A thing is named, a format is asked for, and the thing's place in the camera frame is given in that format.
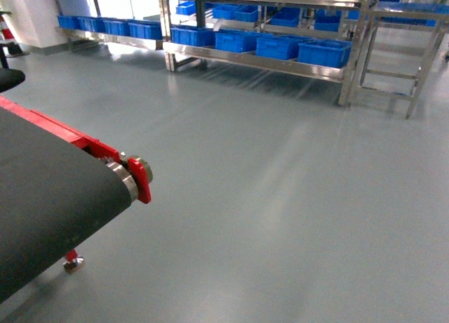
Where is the left steel shelf rack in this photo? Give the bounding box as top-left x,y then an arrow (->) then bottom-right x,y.
55,0 -> 163,51

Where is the black office chair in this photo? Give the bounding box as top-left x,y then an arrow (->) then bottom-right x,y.
0,68 -> 26,93

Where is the blue bin with red parts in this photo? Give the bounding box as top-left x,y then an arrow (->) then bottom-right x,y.
297,39 -> 352,68

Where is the small steel table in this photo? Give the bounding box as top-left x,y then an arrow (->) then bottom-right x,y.
353,1 -> 448,119

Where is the empty blue plastic bin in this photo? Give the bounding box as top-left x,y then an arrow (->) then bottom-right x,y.
255,36 -> 311,60

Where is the steel shelf rack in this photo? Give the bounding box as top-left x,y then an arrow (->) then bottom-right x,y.
159,0 -> 371,107
55,0 -> 163,51

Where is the black conveyor belt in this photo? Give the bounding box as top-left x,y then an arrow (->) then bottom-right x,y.
1,98 -> 153,301

